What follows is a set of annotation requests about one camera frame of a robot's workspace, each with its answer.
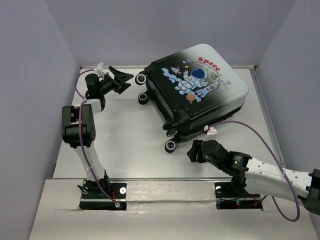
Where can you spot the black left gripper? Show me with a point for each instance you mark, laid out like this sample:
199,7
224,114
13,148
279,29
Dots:
121,77

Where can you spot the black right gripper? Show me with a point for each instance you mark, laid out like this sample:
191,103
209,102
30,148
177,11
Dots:
195,149

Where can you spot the black hard-shell suitcase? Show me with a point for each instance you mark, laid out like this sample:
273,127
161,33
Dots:
191,89

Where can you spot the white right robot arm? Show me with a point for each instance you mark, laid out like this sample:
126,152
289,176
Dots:
251,175

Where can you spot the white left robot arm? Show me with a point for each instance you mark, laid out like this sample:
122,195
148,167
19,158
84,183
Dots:
78,124

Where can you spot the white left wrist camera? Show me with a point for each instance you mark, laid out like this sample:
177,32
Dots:
101,68

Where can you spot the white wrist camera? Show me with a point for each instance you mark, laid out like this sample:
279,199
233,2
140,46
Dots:
210,130
101,68

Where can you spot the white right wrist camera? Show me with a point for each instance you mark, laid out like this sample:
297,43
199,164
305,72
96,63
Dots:
210,130

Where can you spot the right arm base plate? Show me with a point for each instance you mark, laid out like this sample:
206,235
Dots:
227,199

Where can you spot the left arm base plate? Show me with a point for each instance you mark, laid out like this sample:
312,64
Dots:
92,198

